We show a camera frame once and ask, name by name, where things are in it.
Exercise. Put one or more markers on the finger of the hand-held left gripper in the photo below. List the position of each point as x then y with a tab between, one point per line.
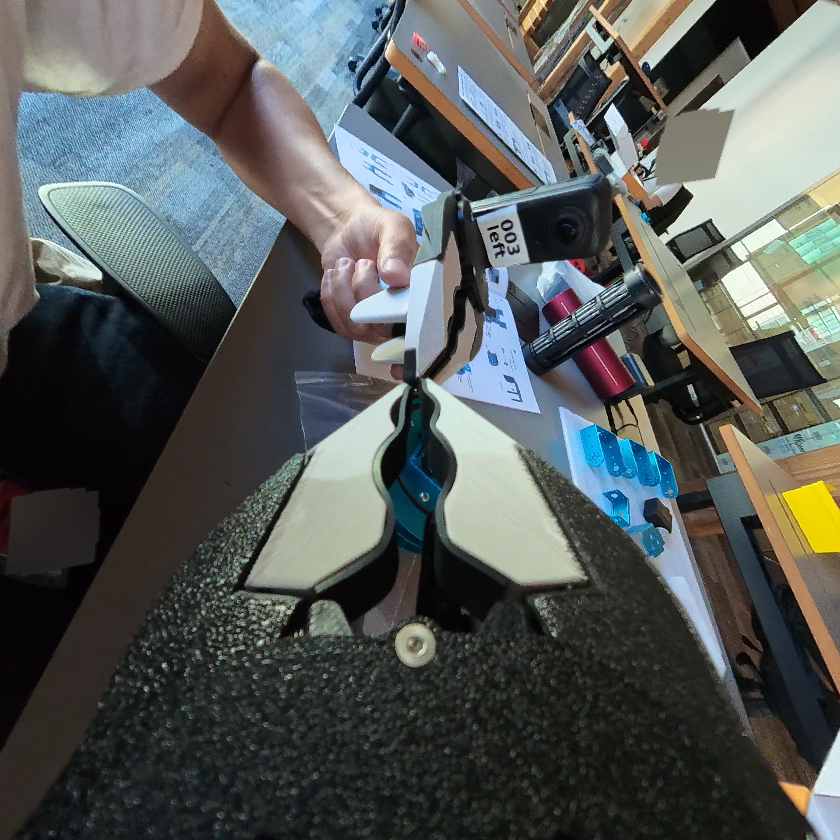
430	308
471	338

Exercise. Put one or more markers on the small white item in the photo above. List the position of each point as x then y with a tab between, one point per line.
436	62

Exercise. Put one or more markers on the white assembly booklet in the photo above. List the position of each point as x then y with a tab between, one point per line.
367	154

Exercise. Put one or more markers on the white plastic bag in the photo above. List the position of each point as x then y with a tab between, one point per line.
554	275

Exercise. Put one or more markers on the blue round turntable base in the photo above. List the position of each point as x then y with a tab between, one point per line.
410	505

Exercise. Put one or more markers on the white paper sheet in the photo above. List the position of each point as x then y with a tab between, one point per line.
499	118

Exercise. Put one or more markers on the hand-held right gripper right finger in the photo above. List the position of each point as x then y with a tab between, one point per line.
505	518

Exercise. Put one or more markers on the yellow box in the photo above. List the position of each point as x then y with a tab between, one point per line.
814	515

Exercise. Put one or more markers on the blue U-shaped bracket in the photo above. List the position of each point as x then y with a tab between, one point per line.
633	459
597	449
664	476

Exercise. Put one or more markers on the person's dark pants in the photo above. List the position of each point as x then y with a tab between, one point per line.
98	407

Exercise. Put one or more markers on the grey desk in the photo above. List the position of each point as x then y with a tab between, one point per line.
262	426

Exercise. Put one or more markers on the wood-edged table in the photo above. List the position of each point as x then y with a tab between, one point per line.
676	282
446	39

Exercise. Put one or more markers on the red metal cylinder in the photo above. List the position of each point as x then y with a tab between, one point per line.
597	361

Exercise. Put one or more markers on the grey mesh chair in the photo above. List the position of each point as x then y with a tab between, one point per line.
131	243

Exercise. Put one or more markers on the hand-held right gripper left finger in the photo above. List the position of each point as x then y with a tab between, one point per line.
328	518

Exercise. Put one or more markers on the black monitor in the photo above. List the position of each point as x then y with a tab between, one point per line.
774	364

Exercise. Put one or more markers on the small blue angled bracket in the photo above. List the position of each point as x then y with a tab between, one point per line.
653	541
617	506

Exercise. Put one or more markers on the person's left hand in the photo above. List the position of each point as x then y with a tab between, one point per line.
358	243

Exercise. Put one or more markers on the small black block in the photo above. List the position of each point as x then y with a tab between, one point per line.
657	515

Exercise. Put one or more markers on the person's white shirt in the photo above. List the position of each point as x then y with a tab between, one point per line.
98	39

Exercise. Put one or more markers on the white foam sheet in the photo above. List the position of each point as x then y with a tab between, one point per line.
577	485

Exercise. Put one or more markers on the black ribbed cylinder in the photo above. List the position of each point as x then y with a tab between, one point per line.
590	315

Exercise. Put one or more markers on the large clear plastic bag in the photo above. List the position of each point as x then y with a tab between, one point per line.
328	407

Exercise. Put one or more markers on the dark power adapter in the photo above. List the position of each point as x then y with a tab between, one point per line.
635	371

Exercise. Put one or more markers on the tan cloth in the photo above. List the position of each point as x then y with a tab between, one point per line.
59	266

